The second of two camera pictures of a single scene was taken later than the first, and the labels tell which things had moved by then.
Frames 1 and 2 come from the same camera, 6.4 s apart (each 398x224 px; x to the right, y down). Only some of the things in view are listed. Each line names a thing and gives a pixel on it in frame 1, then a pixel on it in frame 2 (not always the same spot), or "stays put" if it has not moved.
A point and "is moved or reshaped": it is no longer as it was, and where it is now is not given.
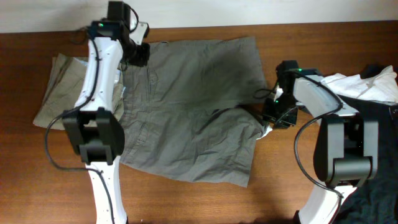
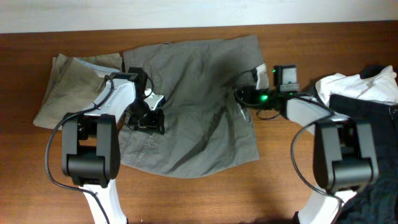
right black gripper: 278,122 to 249,96
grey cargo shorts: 191,109 is moved or reshaped
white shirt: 383,87 stays put
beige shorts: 66,80 stays put
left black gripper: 142,59 to 157,119
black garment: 375,201 stays put
